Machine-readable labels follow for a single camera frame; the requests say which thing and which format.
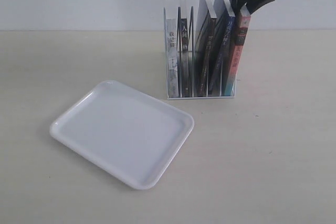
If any grey white illustrated book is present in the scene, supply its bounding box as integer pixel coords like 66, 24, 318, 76
164, 0, 181, 97

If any blue orange moon book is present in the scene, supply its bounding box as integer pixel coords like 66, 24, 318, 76
208, 0, 235, 97

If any red teal book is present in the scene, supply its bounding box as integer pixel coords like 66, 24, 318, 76
223, 5, 251, 97

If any dark black book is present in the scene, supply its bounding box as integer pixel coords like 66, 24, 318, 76
194, 0, 218, 97

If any black grey book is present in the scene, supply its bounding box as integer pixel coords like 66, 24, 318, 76
178, 0, 191, 98

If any white wire book rack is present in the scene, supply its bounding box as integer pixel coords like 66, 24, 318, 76
163, 6, 236, 100

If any white plastic tray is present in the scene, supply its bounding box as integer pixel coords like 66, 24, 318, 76
49, 80, 194, 190

